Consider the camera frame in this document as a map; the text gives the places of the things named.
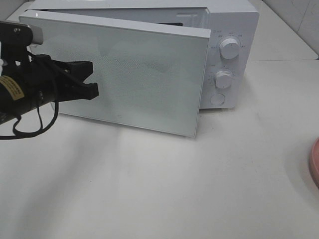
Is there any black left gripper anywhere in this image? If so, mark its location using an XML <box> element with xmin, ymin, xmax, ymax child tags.
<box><xmin>0</xmin><ymin>21</ymin><xmax>99</xmax><ymax>117</ymax></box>

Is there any white microwave door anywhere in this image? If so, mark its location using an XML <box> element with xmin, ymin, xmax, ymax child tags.
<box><xmin>19</xmin><ymin>10</ymin><xmax>210</xmax><ymax>137</ymax></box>

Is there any round door release button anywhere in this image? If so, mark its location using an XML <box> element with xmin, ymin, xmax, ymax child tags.
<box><xmin>210</xmin><ymin>93</ymin><xmax>226</xmax><ymax>106</ymax></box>

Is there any white dial knob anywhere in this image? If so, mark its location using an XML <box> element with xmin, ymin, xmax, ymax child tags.
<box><xmin>214</xmin><ymin>70</ymin><xmax>233</xmax><ymax>89</ymax></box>
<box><xmin>219</xmin><ymin>36</ymin><xmax>240</xmax><ymax>60</ymax></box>

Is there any pink plate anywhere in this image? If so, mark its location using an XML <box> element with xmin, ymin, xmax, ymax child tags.
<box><xmin>309</xmin><ymin>138</ymin><xmax>319</xmax><ymax>188</ymax></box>

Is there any white microwave oven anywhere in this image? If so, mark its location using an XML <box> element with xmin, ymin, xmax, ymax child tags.
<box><xmin>19</xmin><ymin>0</ymin><xmax>259</xmax><ymax>109</ymax></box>

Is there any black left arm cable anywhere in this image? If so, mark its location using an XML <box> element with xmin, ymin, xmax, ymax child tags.
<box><xmin>0</xmin><ymin>51</ymin><xmax>60</xmax><ymax>140</ymax></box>

